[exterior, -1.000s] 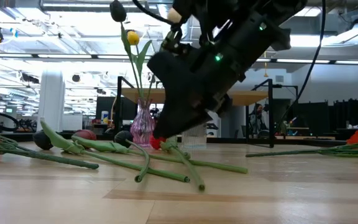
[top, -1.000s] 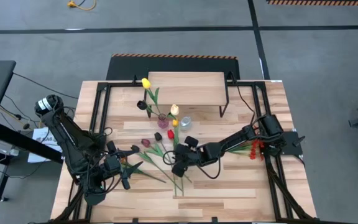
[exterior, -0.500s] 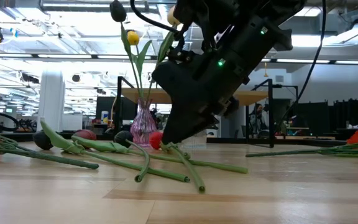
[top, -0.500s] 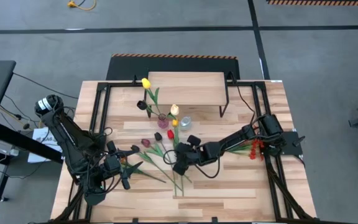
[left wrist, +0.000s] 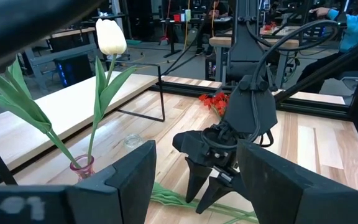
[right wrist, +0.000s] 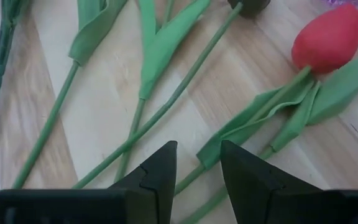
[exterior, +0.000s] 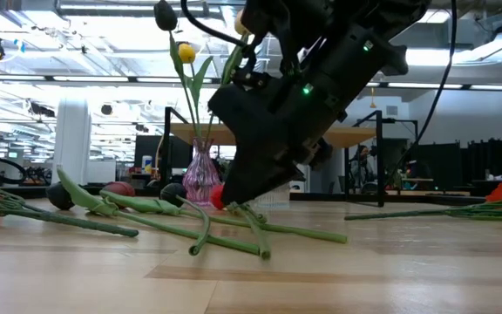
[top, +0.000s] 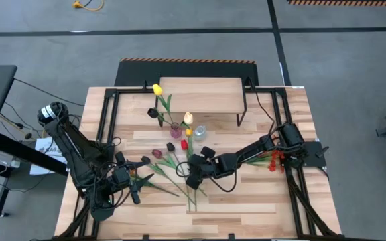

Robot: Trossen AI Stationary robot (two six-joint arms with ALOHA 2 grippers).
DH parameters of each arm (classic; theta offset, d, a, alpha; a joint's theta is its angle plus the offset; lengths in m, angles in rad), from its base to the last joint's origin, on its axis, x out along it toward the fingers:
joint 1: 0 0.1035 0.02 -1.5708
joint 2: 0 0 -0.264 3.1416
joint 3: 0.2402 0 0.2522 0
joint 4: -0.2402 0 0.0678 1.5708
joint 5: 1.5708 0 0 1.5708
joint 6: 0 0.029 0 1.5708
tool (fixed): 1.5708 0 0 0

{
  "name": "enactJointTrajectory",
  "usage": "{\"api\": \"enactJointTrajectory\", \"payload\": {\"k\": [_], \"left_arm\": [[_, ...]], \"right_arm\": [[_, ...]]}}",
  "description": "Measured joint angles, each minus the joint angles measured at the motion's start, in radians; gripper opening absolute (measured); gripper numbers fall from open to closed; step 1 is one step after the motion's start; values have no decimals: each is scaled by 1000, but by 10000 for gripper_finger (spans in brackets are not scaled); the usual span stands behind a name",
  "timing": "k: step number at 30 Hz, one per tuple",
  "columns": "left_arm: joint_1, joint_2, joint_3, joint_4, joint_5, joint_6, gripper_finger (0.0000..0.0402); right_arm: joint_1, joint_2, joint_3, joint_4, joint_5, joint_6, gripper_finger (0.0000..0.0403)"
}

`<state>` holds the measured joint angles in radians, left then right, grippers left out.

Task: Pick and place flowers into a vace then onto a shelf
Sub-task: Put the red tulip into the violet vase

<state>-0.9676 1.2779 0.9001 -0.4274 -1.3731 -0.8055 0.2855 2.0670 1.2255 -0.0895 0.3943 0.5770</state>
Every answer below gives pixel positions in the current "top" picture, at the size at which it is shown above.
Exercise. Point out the pink glass vase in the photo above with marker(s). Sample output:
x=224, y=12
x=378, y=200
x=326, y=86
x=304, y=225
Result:
x=175, y=132

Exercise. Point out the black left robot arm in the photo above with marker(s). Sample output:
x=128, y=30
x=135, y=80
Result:
x=75, y=150

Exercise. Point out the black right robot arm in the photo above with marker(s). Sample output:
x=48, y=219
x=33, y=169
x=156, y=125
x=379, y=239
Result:
x=256, y=149

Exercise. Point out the white printed paper sheet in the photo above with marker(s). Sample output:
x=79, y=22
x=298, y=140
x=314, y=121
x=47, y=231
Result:
x=42, y=147

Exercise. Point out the orange artificial flower bunch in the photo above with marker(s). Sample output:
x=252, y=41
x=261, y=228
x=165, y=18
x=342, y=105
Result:
x=159, y=188

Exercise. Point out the yellow artificial tulip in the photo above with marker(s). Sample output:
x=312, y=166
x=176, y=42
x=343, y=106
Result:
x=157, y=89
x=188, y=132

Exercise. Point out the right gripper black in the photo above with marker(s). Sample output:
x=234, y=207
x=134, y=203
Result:
x=206, y=167

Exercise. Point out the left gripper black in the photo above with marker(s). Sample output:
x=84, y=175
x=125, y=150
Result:
x=121, y=175

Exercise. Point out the black mat with striped edge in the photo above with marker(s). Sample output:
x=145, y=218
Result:
x=186, y=70

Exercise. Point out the orange black striped tape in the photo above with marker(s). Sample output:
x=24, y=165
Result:
x=347, y=2

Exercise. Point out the wooden shelf with black legs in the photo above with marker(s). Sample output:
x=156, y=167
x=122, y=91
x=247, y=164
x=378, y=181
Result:
x=203, y=95

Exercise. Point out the black metal table frame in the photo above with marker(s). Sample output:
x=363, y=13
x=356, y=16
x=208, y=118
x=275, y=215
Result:
x=126, y=90

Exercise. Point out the clear ribbed glass vase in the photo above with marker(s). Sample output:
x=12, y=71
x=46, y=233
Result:
x=199, y=133

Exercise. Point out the cream artificial tulip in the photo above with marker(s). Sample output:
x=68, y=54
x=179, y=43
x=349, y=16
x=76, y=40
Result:
x=188, y=118

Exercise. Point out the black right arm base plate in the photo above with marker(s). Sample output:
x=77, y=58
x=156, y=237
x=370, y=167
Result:
x=313, y=160

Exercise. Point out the red artificial tulip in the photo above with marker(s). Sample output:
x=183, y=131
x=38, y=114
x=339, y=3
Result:
x=184, y=144

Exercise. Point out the red artificial flower bunch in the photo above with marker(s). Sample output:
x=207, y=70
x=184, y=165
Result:
x=275, y=160

